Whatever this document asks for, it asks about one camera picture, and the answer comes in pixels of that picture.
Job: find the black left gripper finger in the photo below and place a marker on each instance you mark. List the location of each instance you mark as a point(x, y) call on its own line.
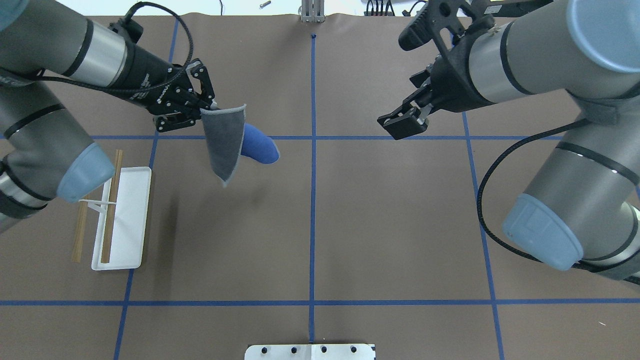
point(195, 89)
point(168, 120)

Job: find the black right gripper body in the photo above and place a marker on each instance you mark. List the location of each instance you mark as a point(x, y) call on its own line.
point(459, 86)

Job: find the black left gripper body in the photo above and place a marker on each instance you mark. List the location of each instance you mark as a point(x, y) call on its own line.
point(143, 76)

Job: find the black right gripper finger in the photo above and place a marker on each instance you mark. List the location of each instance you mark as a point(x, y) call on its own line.
point(403, 135)
point(403, 119)

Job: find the grey and blue towel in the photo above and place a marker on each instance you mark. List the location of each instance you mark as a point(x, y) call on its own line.
point(229, 137)

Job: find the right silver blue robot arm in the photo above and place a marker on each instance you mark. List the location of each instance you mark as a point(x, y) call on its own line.
point(574, 214)

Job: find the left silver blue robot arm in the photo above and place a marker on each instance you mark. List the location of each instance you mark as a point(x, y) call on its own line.
point(53, 156)

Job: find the white rack with wooden bars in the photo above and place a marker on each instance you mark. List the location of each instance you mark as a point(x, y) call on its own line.
point(122, 219)

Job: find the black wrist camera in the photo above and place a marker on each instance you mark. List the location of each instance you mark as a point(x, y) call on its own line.
point(462, 18)

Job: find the aluminium frame post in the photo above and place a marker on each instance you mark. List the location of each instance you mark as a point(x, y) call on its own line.
point(312, 11)

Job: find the white pedestal column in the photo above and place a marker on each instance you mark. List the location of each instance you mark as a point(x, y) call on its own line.
point(332, 351)

